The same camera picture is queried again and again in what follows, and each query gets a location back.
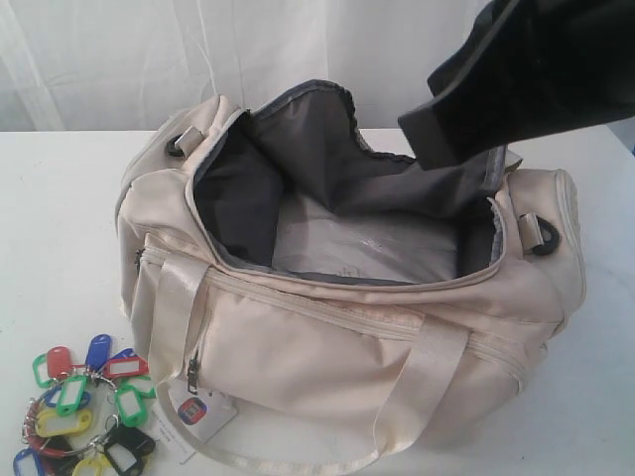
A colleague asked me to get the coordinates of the beige fabric duffel bag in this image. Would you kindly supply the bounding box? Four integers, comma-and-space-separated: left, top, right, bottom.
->
116, 80, 585, 475

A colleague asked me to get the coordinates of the white paper hang tag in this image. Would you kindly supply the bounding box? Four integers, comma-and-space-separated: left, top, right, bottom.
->
147, 381, 237, 465

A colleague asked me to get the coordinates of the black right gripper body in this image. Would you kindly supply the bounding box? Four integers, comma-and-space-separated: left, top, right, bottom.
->
428, 1, 634, 146

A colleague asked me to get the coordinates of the white backdrop curtain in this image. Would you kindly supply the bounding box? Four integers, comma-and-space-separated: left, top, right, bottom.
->
1, 1, 482, 131

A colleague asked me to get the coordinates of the colourful key tag bunch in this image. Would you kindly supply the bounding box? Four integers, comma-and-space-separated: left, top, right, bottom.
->
12, 334, 156, 475

